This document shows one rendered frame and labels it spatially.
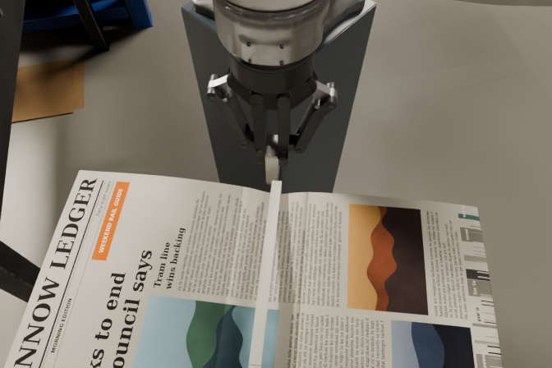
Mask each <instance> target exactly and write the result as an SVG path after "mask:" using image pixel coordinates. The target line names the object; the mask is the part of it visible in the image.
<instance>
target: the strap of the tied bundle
mask: <svg viewBox="0 0 552 368"><path fill-rule="evenodd" d="M281 186H282V181H273V180H272V186H271V192H270V198H269V210H268V217H267V223H266V229H265V236H264V248H263V255H262V261H261V267H260V280H259V287H258V293H257V300H256V307H255V320H254V326H253V334H252V340H251V353H250V360H249V367H248V368H261V364H262V356H263V348H264V340H265V326H266V318H267V310H268V303H269V289H270V281H271V274H272V266H273V258H274V244H275V237H276V229H277V222H278V208H279V201H280V193H281Z"/></svg>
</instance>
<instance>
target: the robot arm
mask: <svg viewBox="0 0 552 368"><path fill-rule="evenodd" d="M365 1H366V0H192V5H193V9H194V11H195V12H197V13H200V14H201V15H205V16H208V17H210V18H212V19H214V20H215V23H216V29H217V33H218V37H219V39H220V41H221V43H222V44H223V46H224V47H225V48H226V49H227V50H228V56H229V63H230V67H229V68H228V75H226V76H223V77H221V76H220V75H217V74H213V75H211V76H210V78H209V85H208V89H207V92H206V98H207V99H208V100H209V101H210V102H211V103H212V104H214V105H215V106H216V107H217V108H218V109H219V111H220V112H221V114H222V116H223V118H224V120H225V122H226V123H227V125H228V128H229V129H230V131H231V133H232V135H233V137H234V138H235V140H236V142H237V144H238V146H239V147H240V148H241V149H244V150H246V149H249V147H251V148H253V149H255V153H256V162H257V163H258V164H265V174H266V183H267V185H271V184H272V180H273V181H278V176H279V168H280V166H287V165H288V159H289V152H290V151H293V150H294V151H295V152H296V153H298V154H302V153H304V152H305V150H306V148H307V146H308V145H309V143H310V141H311V139H312V137H313V135H314V134H315V132H316V130H317V129H318V127H319V125H320V123H321V122H322V120H323V118H324V116H326V115H327V114H328V113H330V112H331V111H333V110H334V109H335V108H336V107H337V97H338V86H337V84H335V83H333V82H329V83H328V84H326V85H324V84H322V83H320V82H319V81H317V79H318V77H317V74H316V73H315V70H314V60H315V50H316V49H317V48H318V47H319V45H320V44H321V42H322V40H323V37H322V35H323V34H324V33H325V32H327V31H328V30H330V29H331V28H332V27H333V26H335V25H336V24H337V23H339V22H340V21H341V20H342V19H343V18H344V17H346V16H348V15H349V14H352V13H353V12H357V11H360V10H361V9H362V8H363V7H364V6H365ZM454 1H460V2H473V3H481V4H491V5H503V6H525V7H552V0H454ZM235 93H236V94H238V95H239V96H240V97H241V98H242V99H243V100H244V101H246V102H247V103H248V104H249V105H250V106H251V117H252V118H253V129H254V131H252V128H251V125H250V123H249V122H248V120H247V118H246V115H245V113H244V111H243V109H242V106H241V105H240V103H239V100H238V98H237V96H236V94H235ZM311 95H312V100H311V102H310V104H309V106H308V108H307V110H306V112H305V114H304V116H303V118H302V120H301V122H300V124H299V126H298V128H297V130H296V134H292V135H290V131H291V111H292V109H293V108H295V107H296V106H297V105H298V104H300V103H301V102H303V101H304V100H305V99H307V98H308V97H310V96H311ZM267 110H274V111H278V134H277V135H275V136H273V135H268V129H269V128H268V119H267Z"/></svg>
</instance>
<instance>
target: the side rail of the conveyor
mask: <svg viewBox="0 0 552 368"><path fill-rule="evenodd" d="M24 11H25V0H0V222H1V215H2V201H3V193H4V186H5V178H6V171H7V157H8V150H9V142H10V134H11V128H12V114H13V106H14V98H15V92H16V78H17V70H18V62H19V55H20V48H21V34H22V26H23V19H24Z"/></svg>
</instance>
